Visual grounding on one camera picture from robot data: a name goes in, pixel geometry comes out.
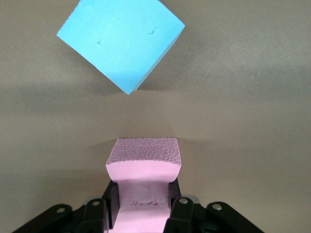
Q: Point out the blue foam block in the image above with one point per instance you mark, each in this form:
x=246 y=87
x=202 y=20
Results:
x=121 y=41

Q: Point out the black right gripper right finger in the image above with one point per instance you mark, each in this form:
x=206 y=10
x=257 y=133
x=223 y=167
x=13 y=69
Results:
x=181 y=216

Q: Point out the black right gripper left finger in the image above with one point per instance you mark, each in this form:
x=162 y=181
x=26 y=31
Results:
x=93 y=216

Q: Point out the pink foam block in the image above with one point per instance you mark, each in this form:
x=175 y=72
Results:
x=143 y=170

